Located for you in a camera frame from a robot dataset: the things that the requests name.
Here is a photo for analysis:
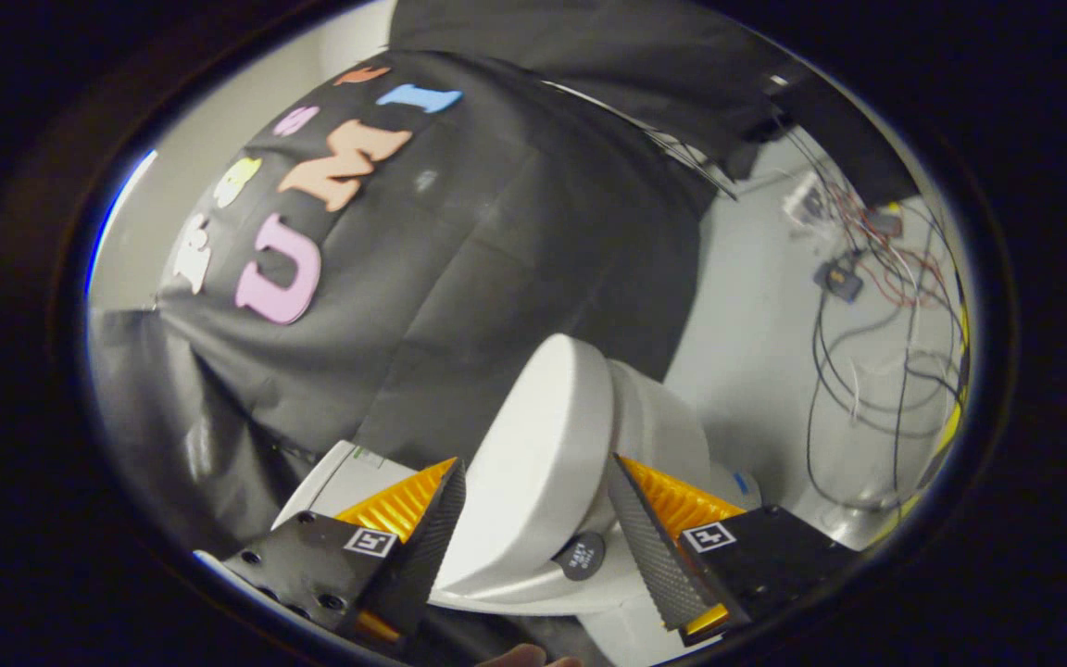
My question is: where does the white toilet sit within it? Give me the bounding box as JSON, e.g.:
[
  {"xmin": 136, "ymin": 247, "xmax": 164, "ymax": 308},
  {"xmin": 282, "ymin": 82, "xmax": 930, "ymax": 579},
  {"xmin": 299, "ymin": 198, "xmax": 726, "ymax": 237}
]
[{"xmin": 272, "ymin": 359, "xmax": 766, "ymax": 667}]

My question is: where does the small dark electronic module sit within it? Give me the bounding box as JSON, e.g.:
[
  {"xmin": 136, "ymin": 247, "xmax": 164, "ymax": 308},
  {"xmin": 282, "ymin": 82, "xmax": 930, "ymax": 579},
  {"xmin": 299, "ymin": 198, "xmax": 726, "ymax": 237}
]
[{"xmin": 814, "ymin": 259, "xmax": 865, "ymax": 304}]

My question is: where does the tangle of thin floor cables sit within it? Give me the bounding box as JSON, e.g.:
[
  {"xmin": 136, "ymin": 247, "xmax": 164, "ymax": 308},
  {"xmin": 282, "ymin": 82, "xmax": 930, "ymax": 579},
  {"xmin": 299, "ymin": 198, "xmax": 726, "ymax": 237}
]
[{"xmin": 779, "ymin": 120, "xmax": 972, "ymax": 520}]

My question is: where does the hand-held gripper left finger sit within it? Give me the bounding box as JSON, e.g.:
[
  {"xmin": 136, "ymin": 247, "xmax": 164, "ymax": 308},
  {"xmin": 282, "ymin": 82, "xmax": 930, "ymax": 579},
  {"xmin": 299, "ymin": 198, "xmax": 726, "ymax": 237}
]
[{"xmin": 219, "ymin": 457, "xmax": 468, "ymax": 649}]

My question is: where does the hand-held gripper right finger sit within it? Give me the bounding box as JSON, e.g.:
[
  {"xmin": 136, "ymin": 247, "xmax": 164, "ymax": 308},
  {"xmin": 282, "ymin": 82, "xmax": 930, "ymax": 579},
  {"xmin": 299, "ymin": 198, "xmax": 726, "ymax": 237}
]
[{"xmin": 606, "ymin": 454, "xmax": 860, "ymax": 648}]

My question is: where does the black backdrop cloth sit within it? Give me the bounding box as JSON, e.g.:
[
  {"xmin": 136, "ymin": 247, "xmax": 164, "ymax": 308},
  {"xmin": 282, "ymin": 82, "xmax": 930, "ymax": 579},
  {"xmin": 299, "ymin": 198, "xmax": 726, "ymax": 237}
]
[{"xmin": 89, "ymin": 0, "xmax": 923, "ymax": 557}]

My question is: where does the white toilet lid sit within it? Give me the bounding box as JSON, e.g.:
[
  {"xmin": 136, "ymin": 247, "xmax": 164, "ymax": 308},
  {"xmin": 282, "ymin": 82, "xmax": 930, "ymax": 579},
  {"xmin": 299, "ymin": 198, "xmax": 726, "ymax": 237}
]
[{"xmin": 430, "ymin": 333, "xmax": 618, "ymax": 594}]

